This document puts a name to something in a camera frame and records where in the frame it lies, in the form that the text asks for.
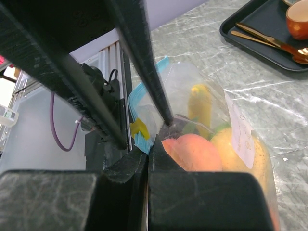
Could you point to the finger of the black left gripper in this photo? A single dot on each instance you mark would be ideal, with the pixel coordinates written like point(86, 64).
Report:
point(28, 47)
point(130, 19)

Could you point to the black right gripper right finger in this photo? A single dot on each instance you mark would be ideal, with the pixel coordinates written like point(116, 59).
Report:
point(202, 201)

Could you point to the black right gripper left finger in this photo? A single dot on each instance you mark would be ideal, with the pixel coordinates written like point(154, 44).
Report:
point(106, 200)

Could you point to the fake peach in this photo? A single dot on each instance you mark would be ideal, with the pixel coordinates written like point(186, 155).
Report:
point(193, 153)

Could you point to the fake yellow pear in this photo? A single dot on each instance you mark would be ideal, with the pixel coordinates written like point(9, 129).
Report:
point(239, 154)

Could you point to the fake dark grapes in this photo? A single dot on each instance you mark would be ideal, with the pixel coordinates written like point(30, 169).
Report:
point(181, 125)

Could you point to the clear zip top bag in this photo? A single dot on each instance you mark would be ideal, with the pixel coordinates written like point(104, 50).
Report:
point(178, 79)

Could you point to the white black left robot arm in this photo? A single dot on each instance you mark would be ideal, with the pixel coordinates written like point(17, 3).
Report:
point(73, 24)

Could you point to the fake yellow banana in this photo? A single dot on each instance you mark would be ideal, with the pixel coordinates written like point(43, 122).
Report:
point(199, 108)

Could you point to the gold knife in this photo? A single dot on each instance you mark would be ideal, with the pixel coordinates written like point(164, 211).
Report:
point(271, 40)

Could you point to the orange ceramic cup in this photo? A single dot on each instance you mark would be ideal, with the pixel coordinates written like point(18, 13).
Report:
point(297, 20)

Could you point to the gold spoon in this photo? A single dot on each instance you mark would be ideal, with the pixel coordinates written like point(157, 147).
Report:
point(241, 35)

